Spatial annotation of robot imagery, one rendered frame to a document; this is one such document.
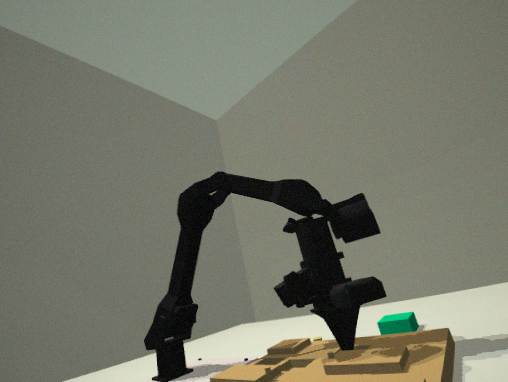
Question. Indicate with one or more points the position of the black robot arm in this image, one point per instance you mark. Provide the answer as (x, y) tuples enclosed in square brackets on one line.
[(350, 220)]

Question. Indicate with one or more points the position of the green rectangular block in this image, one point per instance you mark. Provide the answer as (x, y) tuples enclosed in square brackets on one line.
[(398, 323)]

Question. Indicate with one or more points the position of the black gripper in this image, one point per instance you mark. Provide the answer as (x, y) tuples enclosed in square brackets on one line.
[(339, 303)]

